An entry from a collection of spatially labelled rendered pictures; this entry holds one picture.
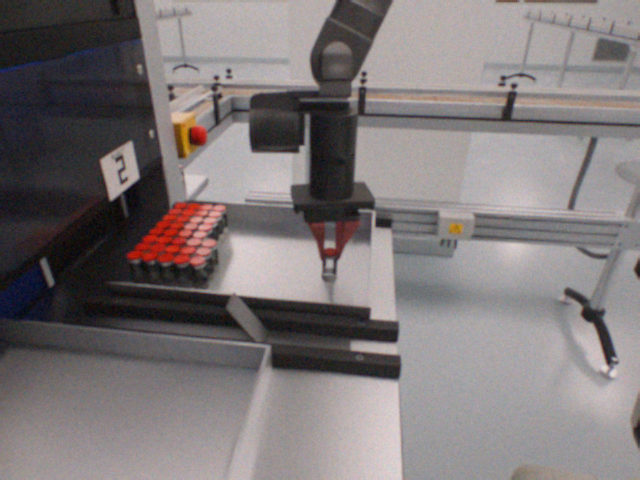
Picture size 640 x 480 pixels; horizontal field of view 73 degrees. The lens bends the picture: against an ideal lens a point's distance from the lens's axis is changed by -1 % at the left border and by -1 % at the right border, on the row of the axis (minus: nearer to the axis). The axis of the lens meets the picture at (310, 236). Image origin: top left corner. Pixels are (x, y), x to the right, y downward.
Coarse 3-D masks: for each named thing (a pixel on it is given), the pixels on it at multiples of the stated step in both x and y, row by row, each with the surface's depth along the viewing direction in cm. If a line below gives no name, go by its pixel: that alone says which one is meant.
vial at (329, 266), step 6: (324, 258) 60; (330, 258) 59; (336, 258) 60; (324, 264) 60; (330, 264) 60; (336, 264) 60; (324, 270) 61; (330, 270) 60; (336, 270) 61; (324, 276) 61; (330, 276) 61; (336, 276) 61
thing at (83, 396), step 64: (0, 320) 50; (0, 384) 46; (64, 384) 46; (128, 384) 46; (192, 384) 46; (256, 384) 42; (0, 448) 40; (64, 448) 40; (128, 448) 40; (192, 448) 40
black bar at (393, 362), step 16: (192, 336) 50; (272, 352) 48; (288, 352) 48; (304, 352) 48; (320, 352) 48; (336, 352) 48; (352, 352) 48; (368, 352) 48; (304, 368) 48; (320, 368) 48; (336, 368) 47; (352, 368) 47; (368, 368) 47; (384, 368) 46; (400, 368) 46
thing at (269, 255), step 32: (256, 224) 77; (288, 224) 77; (224, 256) 68; (256, 256) 68; (288, 256) 68; (352, 256) 68; (128, 288) 56; (160, 288) 55; (192, 288) 61; (224, 288) 61; (256, 288) 61; (288, 288) 61; (320, 288) 61; (352, 288) 61
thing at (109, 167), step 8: (128, 144) 64; (112, 152) 60; (120, 152) 62; (128, 152) 64; (104, 160) 58; (112, 160) 60; (120, 160) 62; (128, 160) 64; (104, 168) 58; (112, 168) 60; (128, 168) 64; (136, 168) 66; (104, 176) 58; (112, 176) 60; (128, 176) 64; (136, 176) 67; (112, 184) 60; (120, 184) 62; (128, 184) 64; (112, 192) 60; (120, 192) 62
